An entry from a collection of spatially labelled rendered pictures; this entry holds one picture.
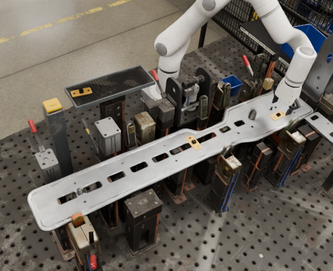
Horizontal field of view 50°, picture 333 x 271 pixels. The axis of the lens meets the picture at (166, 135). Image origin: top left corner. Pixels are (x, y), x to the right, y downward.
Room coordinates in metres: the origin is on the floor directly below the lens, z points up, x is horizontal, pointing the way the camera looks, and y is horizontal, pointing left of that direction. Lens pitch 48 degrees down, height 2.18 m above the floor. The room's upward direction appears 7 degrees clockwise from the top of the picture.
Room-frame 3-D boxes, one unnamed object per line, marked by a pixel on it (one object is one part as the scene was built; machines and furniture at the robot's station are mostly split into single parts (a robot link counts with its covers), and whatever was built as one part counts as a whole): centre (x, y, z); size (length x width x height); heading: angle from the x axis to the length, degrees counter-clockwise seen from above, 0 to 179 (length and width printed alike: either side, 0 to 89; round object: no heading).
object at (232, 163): (0.95, -0.28, 0.87); 0.12 x 0.09 x 0.35; 37
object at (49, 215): (1.04, -0.11, 1.00); 1.38 x 0.22 x 0.02; 127
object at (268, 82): (1.48, -0.48, 0.88); 0.04 x 0.04 x 0.36; 37
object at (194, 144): (1.05, -0.12, 1.01); 0.08 x 0.04 x 0.01; 36
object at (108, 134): (0.99, 0.24, 0.90); 0.13 x 0.10 x 0.41; 37
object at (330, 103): (1.40, -0.79, 0.88); 0.08 x 0.08 x 0.36; 37
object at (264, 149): (1.08, -0.44, 0.84); 0.11 x 0.08 x 0.29; 37
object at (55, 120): (1.03, 0.47, 0.92); 0.08 x 0.08 x 0.44; 37
